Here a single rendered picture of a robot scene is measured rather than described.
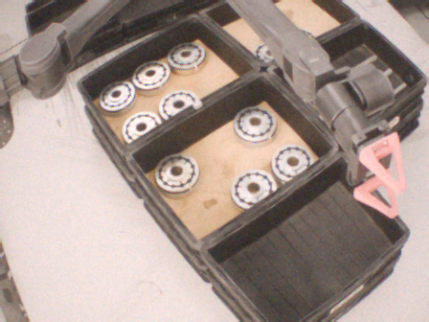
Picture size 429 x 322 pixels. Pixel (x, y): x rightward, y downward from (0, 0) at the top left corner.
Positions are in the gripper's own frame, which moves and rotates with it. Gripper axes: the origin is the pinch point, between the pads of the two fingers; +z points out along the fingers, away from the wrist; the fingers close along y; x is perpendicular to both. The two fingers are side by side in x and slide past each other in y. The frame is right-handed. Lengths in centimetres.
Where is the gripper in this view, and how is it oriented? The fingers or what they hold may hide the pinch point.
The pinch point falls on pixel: (395, 199)
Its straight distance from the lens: 83.1
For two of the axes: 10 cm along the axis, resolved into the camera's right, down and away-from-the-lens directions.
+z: 4.2, 7.2, -5.5
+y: 0.9, 5.7, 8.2
